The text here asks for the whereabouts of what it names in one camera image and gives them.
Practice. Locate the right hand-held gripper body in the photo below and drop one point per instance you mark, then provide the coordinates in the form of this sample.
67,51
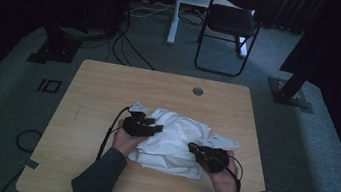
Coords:
215,158

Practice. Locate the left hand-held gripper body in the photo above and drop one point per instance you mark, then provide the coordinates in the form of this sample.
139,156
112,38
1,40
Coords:
135,126

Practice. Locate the white skirt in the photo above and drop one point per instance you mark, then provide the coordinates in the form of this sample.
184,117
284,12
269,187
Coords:
171,146

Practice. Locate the person's left hand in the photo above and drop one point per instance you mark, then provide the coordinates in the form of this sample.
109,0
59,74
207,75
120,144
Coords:
125,141

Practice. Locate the person's right hand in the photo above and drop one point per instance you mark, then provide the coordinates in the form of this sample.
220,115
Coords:
223,182

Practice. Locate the grey table grommet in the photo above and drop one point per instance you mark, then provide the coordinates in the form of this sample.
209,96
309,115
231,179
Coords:
197,91

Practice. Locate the black slanted stand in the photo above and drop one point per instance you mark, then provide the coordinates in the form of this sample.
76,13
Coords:
289,89

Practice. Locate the black stand base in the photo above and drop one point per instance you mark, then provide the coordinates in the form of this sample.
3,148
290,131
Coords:
55,49

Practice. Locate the black folding chair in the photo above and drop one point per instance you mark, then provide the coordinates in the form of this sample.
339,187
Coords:
231,20

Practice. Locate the dark curtain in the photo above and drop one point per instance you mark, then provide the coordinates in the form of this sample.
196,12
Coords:
291,12

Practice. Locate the white desk frame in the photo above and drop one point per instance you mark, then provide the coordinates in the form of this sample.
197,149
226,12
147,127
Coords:
175,19

